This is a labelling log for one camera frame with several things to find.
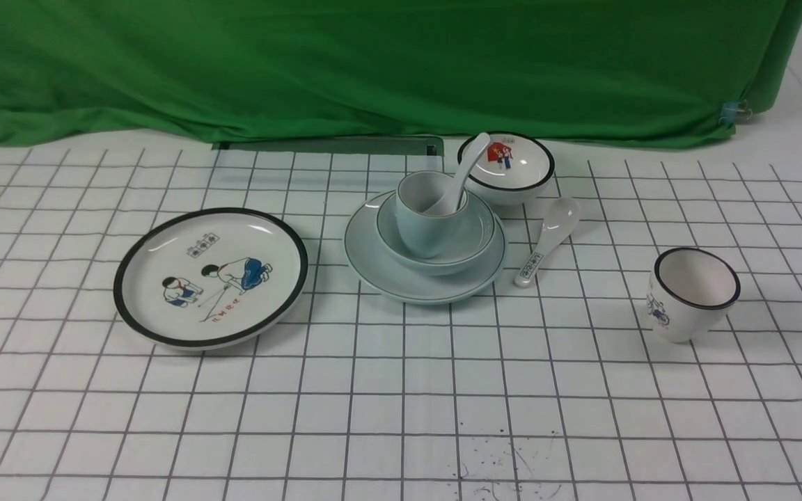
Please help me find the pale blue cup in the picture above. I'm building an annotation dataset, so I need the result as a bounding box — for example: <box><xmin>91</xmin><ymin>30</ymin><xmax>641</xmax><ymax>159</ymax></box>
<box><xmin>395</xmin><ymin>170</ymin><xmax>469</xmax><ymax>259</ymax></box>

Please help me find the pale blue ceramic spoon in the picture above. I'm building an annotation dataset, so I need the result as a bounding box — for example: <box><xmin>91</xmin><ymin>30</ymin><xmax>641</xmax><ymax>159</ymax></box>
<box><xmin>425</xmin><ymin>132</ymin><xmax>492</xmax><ymax>216</ymax></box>

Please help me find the pale blue shallow bowl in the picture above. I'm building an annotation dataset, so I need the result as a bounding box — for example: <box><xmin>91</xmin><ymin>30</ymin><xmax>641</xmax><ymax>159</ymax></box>
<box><xmin>375</xmin><ymin>191</ymin><xmax>494</xmax><ymax>276</ymax></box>

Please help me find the pale blue flat plate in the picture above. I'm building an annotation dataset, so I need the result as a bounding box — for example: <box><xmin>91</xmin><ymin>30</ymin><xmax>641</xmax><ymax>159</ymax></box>
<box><xmin>343</xmin><ymin>191</ymin><xmax>507</xmax><ymax>305</ymax></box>

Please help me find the black-rimmed cartoon bowl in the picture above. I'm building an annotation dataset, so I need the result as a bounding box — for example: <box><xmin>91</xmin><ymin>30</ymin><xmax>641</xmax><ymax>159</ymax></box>
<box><xmin>466</xmin><ymin>131</ymin><xmax>556</xmax><ymax>206</ymax></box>

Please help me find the black-rimmed cartoon plate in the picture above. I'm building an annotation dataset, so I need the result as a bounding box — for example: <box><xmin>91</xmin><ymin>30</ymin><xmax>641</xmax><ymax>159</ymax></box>
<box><xmin>112</xmin><ymin>208</ymin><xmax>310</xmax><ymax>350</ymax></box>

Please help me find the black-rimmed white cup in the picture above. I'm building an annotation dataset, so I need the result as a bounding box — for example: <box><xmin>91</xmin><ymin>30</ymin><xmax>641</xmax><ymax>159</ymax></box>
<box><xmin>646</xmin><ymin>247</ymin><xmax>742</xmax><ymax>344</ymax></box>

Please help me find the green backdrop cloth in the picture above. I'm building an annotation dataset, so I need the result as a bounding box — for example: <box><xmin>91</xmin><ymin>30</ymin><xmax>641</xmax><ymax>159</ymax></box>
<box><xmin>0</xmin><ymin>1</ymin><xmax>802</xmax><ymax>149</ymax></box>

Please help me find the blue binder clip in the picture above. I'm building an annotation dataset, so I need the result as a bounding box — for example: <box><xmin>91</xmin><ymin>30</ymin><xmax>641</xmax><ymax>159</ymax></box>
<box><xmin>717</xmin><ymin>100</ymin><xmax>753</xmax><ymax>126</ymax></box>

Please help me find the white printed-handle spoon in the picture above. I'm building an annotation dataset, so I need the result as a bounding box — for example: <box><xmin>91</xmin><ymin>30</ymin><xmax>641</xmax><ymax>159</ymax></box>
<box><xmin>513</xmin><ymin>197</ymin><xmax>581</xmax><ymax>289</ymax></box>

